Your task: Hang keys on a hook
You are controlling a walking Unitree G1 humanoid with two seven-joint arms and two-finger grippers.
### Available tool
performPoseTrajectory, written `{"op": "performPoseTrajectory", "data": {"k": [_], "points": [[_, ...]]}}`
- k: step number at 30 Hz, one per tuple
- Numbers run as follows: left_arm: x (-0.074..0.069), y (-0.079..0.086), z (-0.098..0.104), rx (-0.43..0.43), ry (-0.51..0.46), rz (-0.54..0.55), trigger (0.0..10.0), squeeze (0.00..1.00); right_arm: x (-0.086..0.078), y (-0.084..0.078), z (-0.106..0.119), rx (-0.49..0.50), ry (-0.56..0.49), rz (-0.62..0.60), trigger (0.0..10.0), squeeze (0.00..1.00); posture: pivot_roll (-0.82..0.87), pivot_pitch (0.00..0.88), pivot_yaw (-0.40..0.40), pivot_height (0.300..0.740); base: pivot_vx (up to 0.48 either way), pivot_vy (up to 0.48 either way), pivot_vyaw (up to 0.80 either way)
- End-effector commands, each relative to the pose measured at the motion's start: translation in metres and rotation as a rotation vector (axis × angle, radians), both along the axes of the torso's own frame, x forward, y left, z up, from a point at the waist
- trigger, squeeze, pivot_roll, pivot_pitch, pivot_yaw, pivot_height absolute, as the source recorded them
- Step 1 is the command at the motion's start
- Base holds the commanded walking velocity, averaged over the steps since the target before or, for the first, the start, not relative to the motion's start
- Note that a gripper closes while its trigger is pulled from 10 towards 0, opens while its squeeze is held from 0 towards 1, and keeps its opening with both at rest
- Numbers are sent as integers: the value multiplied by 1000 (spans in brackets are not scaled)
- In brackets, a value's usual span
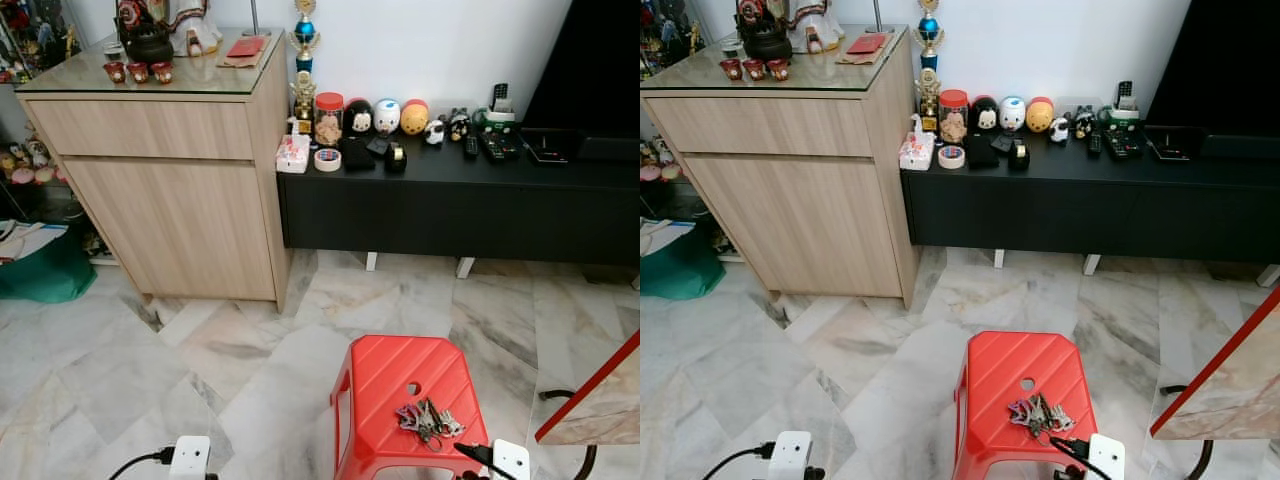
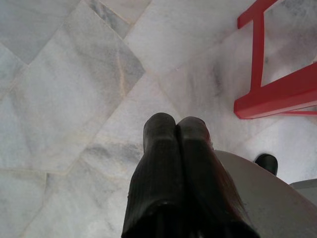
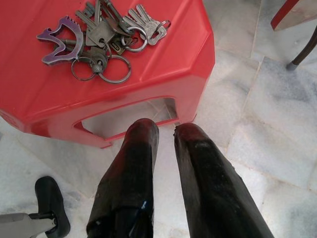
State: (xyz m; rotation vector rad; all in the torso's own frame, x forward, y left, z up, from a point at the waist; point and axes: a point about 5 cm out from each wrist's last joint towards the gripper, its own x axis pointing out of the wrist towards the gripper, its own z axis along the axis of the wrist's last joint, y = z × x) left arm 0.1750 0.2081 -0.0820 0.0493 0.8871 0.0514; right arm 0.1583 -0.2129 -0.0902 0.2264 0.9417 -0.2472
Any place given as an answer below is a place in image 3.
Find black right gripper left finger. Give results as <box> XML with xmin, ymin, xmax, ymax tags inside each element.
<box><xmin>85</xmin><ymin>118</ymin><xmax>159</xmax><ymax>238</ymax></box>

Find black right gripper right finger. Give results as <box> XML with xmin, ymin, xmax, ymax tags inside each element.
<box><xmin>173</xmin><ymin>122</ymin><xmax>269</xmax><ymax>238</ymax></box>

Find bunch of metal keys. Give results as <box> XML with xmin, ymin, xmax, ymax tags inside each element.
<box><xmin>36</xmin><ymin>0</ymin><xmax>171</xmax><ymax>84</ymax></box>

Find red plastic stool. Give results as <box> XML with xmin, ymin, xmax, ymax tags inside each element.
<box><xmin>0</xmin><ymin>0</ymin><xmax>215</xmax><ymax>149</ymax></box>

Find dark metal table leg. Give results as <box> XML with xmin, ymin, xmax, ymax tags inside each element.
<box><xmin>286</xmin><ymin>37</ymin><xmax>317</xmax><ymax>72</ymax></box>

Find marble pattern table top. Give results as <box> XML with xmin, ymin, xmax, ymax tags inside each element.
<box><xmin>270</xmin><ymin>0</ymin><xmax>317</xmax><ymax>32</ymax></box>

